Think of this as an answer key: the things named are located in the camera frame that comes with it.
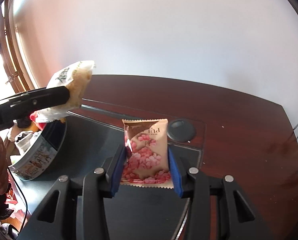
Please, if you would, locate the green pastry snack packet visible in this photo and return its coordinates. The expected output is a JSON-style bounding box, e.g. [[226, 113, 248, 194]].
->
[[35, 60, 95, 124]]

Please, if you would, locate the wooden window frame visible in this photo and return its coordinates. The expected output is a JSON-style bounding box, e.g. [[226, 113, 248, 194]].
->
[[0, 0, 38, 93]]

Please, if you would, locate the round cable grommet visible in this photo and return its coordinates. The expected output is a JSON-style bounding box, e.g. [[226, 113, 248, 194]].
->
[[167, 119, 196, 142]]

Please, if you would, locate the black desk mat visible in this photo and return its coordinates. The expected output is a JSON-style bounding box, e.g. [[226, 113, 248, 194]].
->
[[11, 112, 205, 240]]

